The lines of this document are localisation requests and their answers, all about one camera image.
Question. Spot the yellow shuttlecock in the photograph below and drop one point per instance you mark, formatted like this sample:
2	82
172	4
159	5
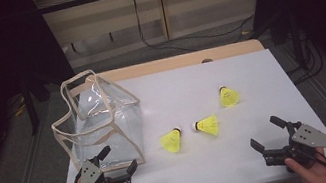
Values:
208	125
171	141
229	97

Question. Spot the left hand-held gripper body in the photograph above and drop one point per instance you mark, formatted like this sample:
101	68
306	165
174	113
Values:
92	180

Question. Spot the black metal stand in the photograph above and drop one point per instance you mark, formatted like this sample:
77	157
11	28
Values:
30	108

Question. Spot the transparent bag with beige trim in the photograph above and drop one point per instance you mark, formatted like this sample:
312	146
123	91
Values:
116	123

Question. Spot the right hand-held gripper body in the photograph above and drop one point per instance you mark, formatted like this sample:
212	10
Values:
307	137

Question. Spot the beige wooden cabinet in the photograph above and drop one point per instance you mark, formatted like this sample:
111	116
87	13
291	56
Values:
202	0

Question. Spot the person's right hand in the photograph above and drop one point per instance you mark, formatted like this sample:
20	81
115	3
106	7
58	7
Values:
314	176

